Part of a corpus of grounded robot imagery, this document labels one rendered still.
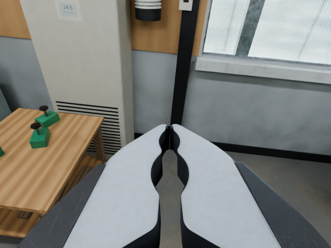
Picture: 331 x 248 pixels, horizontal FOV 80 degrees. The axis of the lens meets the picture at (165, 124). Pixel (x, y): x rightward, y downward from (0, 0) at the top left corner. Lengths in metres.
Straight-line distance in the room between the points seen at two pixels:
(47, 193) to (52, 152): 0.25
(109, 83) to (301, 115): 1.50
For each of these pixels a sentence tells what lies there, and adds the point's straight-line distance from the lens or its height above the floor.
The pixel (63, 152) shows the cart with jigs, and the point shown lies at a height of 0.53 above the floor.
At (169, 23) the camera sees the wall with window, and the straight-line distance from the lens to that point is 1.44.
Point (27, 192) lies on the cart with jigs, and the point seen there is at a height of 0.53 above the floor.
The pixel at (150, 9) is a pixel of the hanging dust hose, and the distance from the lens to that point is 1.27.
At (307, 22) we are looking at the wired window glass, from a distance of 1.70.
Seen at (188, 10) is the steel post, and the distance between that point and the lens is 1.33.
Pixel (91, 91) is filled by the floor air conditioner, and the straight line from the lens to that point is 1.41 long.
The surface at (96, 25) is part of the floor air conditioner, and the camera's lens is 1.25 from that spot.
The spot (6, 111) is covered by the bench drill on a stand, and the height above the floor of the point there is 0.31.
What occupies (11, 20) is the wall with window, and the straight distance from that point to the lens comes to 1.87.
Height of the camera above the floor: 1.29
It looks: 37 degrees down
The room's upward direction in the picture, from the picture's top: 5 degrees clockwise
